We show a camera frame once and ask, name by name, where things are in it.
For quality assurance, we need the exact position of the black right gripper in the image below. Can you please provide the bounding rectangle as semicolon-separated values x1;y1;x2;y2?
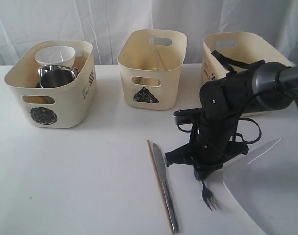
165;132;248;181

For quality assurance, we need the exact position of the stainless steel fork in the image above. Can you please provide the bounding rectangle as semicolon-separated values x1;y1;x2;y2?
201;180;221;211

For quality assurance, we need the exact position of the wooden chopstick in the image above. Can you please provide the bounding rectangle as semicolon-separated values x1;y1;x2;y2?
146;140;174;235
135;49;167;87

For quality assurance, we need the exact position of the stainless steel table knife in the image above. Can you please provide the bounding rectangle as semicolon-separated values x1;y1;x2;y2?
152;143;180;233

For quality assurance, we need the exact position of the steel mug with wire handle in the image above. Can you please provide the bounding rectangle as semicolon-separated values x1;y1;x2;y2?
38;65;79;88

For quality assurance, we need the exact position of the white ceramic bowl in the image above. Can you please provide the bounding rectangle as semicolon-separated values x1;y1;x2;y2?
34;45;76;67

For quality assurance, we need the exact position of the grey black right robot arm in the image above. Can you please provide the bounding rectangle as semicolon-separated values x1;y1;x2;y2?
165;61;298;180

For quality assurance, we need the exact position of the white rectangular plate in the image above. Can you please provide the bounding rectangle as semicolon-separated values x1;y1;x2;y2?
223;137;298;235

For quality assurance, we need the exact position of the cream bin with triangle mark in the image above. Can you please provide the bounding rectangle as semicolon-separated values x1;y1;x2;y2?
117;29;187;110

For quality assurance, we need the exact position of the cream bin with square mark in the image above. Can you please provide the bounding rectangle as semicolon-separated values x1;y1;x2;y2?
200;32;293;120

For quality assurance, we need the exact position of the cream bin with circle mark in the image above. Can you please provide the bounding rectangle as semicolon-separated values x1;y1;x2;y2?
4;40;97;128

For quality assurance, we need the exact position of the white curtain backdrop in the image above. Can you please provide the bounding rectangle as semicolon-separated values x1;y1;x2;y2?
0;0;298;65

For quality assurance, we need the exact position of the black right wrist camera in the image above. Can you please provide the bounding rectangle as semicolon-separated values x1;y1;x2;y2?
173;107;202;125

